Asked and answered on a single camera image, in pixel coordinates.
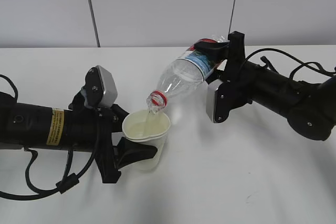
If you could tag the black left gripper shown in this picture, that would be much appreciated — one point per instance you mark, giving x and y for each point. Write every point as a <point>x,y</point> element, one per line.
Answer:
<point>106,120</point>

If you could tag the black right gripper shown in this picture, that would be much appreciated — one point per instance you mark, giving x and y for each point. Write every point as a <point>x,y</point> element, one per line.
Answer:
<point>233,52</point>

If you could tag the white paper cup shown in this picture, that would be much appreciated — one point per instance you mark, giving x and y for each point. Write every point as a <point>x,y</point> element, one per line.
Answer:
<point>147,129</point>

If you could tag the clear water bottle red label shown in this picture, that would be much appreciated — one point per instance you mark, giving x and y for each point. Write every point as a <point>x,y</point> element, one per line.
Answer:
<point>182,77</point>

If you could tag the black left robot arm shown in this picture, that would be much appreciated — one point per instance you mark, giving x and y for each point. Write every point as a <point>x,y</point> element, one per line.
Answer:
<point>78,128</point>

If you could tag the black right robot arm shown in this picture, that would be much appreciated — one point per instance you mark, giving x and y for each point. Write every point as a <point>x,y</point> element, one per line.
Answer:
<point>306,98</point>

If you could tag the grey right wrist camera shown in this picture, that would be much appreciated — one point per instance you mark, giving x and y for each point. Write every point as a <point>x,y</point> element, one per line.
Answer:
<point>217,106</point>

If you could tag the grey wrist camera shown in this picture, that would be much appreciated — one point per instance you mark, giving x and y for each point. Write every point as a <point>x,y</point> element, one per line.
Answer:
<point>217,106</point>
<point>100,88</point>

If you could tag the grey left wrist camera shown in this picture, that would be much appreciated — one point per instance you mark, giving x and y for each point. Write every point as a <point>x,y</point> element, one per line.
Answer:
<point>100,88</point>

